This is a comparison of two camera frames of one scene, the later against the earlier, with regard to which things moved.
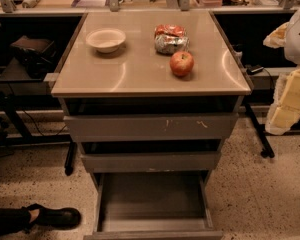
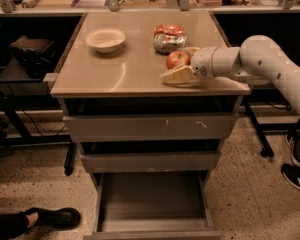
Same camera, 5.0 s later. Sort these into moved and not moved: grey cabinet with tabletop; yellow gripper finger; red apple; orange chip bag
Moved: yellow gripper finger
Not moved: red apple; grey cabinet with tabletop; orange chip bag
